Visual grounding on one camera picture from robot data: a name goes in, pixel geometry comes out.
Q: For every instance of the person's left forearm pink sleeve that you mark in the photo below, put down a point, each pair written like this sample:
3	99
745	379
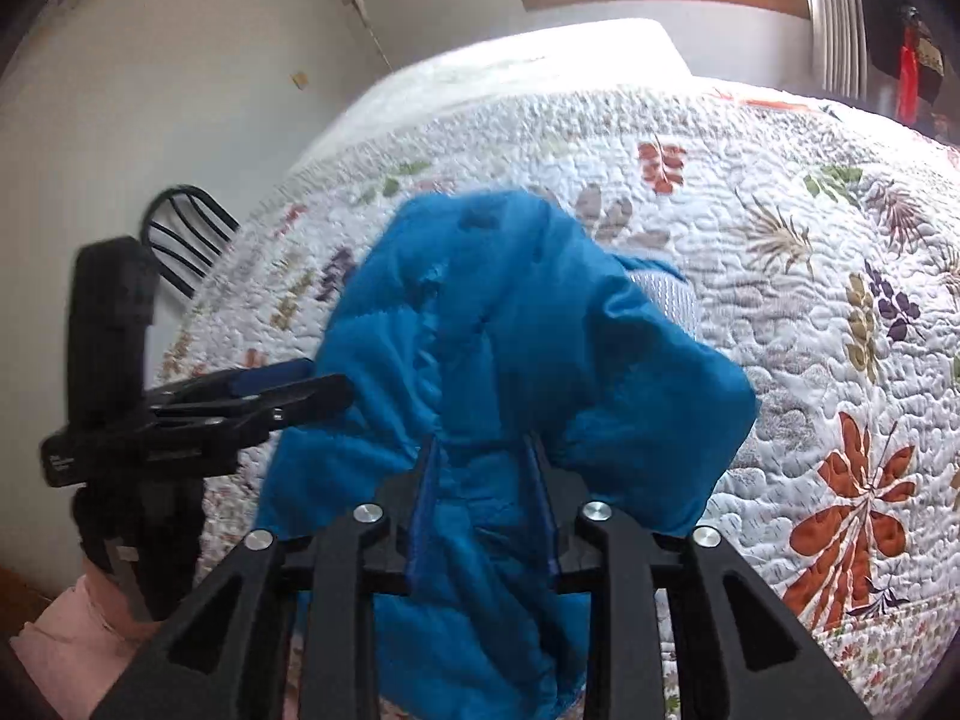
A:
75	630

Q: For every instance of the white pleated curtain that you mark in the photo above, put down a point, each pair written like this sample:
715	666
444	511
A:
836	15

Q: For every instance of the red hanging cloth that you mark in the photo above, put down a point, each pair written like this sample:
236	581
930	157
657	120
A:
907	75

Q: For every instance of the floral quilted bedspread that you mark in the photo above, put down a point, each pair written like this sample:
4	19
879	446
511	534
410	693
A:
787	277

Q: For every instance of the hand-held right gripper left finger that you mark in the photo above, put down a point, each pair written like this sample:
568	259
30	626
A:
420	517

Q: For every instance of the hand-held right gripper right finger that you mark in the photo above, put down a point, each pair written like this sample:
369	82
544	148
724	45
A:
541	510

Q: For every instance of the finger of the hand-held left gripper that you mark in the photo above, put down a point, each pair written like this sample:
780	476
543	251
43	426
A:
315	397
262	382

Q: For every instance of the white pillow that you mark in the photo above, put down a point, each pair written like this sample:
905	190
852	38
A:
555	52

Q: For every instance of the small yellow wall tag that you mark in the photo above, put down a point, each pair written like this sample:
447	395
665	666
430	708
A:
301	80

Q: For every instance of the hanging dark clothes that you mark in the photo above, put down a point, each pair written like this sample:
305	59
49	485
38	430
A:
930	52

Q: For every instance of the blue puffer jacket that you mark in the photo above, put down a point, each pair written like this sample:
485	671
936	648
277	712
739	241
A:
510	330

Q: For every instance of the person's left hand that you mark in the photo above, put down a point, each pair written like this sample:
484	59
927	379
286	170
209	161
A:
187	532

